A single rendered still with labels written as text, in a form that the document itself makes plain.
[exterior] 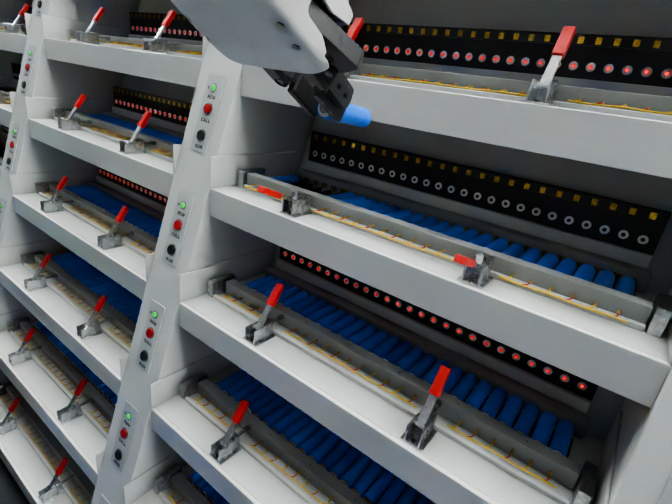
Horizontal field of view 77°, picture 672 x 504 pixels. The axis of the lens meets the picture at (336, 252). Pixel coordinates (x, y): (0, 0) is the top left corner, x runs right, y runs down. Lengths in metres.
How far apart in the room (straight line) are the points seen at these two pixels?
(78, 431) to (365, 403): 0.69
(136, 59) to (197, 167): 0.30
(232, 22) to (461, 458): 0.47
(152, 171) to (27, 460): 0.80
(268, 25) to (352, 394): 0.44
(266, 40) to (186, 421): 0.64
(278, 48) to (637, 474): 0.44
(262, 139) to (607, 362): 0.58
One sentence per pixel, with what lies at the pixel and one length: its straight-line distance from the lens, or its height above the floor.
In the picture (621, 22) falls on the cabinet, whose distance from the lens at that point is 0.73.
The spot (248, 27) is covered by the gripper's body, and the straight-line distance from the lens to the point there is 0.29.
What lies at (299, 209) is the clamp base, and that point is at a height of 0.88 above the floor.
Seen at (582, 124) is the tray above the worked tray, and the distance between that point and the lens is 0.47.
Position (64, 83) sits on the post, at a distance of 1.34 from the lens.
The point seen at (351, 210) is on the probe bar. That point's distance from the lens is 0.58.
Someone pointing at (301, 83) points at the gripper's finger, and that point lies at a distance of 0.37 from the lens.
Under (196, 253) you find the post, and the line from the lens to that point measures 0.73.
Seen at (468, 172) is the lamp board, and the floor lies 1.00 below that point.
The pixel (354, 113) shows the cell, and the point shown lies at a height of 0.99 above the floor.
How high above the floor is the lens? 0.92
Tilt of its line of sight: 8 degrees down
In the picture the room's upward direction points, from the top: 17 degrees clockwise
